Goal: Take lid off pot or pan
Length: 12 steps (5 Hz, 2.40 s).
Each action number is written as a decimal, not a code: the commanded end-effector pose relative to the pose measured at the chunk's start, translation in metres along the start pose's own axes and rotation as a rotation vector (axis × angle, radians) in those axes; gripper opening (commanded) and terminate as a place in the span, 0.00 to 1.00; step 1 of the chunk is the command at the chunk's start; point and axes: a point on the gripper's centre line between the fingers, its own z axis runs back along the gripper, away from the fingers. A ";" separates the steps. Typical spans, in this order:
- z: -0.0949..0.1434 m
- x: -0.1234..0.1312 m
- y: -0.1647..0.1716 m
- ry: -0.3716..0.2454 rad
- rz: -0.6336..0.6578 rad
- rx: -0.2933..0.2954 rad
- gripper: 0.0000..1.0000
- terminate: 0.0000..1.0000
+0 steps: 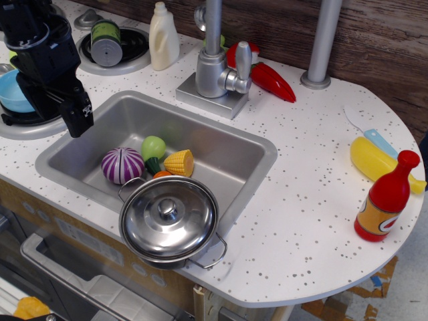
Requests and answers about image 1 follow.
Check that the green toy pear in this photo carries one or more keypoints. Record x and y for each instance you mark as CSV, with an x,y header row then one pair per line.
x,y
152,150

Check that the red toy ketchup bottle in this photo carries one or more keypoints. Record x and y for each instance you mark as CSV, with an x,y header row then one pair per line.
x,y
386,200

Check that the yellow object on floor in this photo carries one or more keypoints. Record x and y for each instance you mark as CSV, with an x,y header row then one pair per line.
x,y
30,307

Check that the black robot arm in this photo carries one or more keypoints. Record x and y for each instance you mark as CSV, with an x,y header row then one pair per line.
x,y
24,19

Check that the yellow toy banana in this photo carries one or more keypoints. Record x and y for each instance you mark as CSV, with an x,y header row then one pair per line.
x,y
370,160

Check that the front left stove burner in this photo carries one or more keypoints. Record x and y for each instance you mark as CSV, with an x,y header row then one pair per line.
x,y
27,126

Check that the purple striped toy onion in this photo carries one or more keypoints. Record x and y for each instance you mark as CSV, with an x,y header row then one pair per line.
x,y
122,164

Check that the metal sink basin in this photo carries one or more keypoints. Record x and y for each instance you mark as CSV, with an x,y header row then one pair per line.
x,y
231,163

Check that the red toy chili pepper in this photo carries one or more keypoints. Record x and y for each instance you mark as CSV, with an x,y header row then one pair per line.
x,y
268,79

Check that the orange toy carrot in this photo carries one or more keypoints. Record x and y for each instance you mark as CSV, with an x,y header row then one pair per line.
x,y
161,174

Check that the blue toy bowl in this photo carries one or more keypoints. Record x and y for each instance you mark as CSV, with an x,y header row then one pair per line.
x,y
11,95

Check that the silver toy faucet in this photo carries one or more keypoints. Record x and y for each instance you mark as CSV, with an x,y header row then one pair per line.
x,y
215,87

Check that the grey support pole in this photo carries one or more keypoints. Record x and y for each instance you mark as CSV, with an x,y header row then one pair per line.
x,y
316,77

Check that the blue white toy knife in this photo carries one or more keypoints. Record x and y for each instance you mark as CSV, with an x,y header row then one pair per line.
x,y
368,131

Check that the grey stove knob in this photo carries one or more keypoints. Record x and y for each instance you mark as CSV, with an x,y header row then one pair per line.
x,y
87,20

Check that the red white toy mushroom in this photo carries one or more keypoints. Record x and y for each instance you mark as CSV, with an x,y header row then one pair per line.
x,y
231,52

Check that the oven door with handle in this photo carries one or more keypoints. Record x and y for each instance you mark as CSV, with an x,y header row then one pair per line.
x,y
93,286

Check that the cream toy detergent bottle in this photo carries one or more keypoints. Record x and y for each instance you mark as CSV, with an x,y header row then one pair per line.
x,y
164,44

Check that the green toy can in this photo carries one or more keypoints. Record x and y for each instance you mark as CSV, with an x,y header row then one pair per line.
x,y
105,45

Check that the steel pot lid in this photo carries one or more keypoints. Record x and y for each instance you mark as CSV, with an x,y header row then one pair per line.
x,y
168,216

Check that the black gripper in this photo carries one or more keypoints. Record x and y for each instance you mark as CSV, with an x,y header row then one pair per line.
x,y
47,76

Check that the yellow toy corn piece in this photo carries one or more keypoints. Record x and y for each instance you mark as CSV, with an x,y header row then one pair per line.
x,y
180,163

